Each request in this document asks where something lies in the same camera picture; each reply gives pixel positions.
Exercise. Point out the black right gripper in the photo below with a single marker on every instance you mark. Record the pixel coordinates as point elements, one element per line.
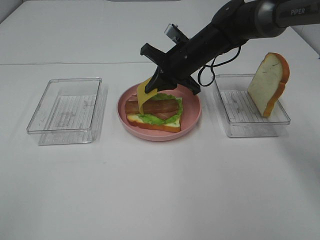
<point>176,66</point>

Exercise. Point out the yellow cheese slice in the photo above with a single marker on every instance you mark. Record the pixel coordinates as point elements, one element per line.
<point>142,97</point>

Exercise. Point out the bacon strip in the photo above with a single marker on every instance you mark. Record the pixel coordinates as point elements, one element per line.
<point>162,109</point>
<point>151,106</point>

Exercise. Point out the green lettuce leaf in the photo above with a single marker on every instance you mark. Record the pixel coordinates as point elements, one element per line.
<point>163,118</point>

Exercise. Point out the bread slice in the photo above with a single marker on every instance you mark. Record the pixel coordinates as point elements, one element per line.
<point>269,82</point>
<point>137,122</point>

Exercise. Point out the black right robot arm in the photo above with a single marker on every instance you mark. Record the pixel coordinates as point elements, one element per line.
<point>231,27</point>

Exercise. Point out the pink round plate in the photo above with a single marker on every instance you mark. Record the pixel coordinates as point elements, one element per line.
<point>192,110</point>

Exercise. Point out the clear right plastic tray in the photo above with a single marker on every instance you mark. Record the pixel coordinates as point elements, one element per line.
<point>238,113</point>

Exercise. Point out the clear plastic tray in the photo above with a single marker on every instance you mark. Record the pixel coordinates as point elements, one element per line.
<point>68,112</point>
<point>238,113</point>

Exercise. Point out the clear left plastic tray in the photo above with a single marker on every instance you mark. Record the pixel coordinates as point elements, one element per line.
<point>68,112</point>

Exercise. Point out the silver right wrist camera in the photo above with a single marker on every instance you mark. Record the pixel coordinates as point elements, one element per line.
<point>172,31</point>

